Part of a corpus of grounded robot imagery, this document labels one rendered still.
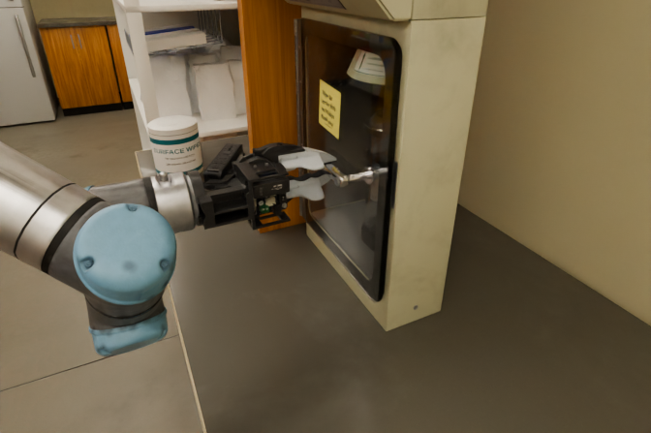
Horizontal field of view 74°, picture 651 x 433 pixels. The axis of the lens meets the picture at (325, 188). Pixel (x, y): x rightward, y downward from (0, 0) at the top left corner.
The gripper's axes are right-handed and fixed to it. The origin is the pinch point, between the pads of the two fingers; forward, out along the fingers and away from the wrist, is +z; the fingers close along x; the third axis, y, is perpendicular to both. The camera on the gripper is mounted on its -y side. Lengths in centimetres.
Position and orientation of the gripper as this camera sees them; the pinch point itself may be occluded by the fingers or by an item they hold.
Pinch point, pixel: (325, 165)
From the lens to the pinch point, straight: 65.1
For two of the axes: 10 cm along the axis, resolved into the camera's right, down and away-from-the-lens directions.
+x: 0.0, -8.9, -4.5
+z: 9.0, -2.0, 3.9
